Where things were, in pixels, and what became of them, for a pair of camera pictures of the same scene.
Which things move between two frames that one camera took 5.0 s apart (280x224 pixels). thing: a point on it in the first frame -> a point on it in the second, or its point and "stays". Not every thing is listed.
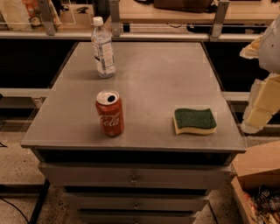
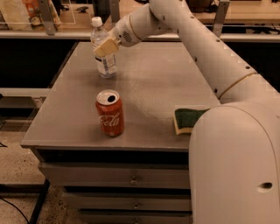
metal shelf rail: x=49 y=32 stays
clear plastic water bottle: x=101 y=45 stays
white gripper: x=270 y=51 -> x=123 y=33
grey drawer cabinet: x=148 y=174 stays
